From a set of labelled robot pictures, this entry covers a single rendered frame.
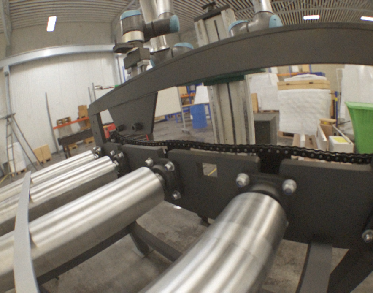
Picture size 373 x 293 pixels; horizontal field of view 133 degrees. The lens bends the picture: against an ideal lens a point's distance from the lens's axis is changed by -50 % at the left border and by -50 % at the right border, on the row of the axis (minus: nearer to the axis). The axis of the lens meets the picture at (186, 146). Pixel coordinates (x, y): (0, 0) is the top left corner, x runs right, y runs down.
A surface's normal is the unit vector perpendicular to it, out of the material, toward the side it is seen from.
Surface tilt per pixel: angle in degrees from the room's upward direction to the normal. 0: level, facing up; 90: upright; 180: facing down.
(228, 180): 90
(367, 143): 101
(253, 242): 25
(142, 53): 90
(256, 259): 42
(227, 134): 90
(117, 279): 0
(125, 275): 0
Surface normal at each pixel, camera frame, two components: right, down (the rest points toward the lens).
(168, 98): 0.42, 0.18
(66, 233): 0.56, -0.44
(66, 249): 0.76, 0.11
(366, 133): -0.70, 0.48
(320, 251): -0.17, -0.95
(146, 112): -0.64, 0.32
